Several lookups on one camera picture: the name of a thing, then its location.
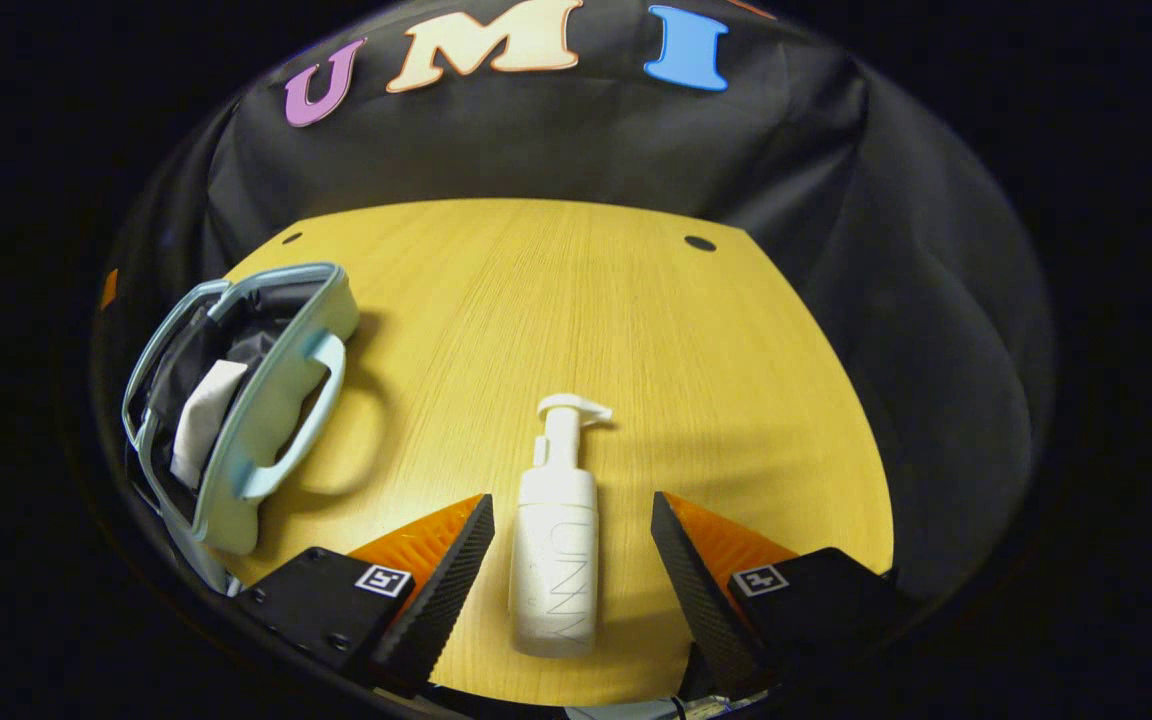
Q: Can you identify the white pump bottle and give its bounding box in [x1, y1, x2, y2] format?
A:
[508, 393, 614, 659]

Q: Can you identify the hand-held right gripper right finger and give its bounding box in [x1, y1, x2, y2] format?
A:
[650, 491, 924, 701]

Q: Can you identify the white squeeze tube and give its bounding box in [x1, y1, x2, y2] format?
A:
[169, 360, 249, 491]

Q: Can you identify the black backdrop cloth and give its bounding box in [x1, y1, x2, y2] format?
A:
[91, 0, 1055, 601]

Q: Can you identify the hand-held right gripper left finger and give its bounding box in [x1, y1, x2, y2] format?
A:
[234, 493, 497, 699]

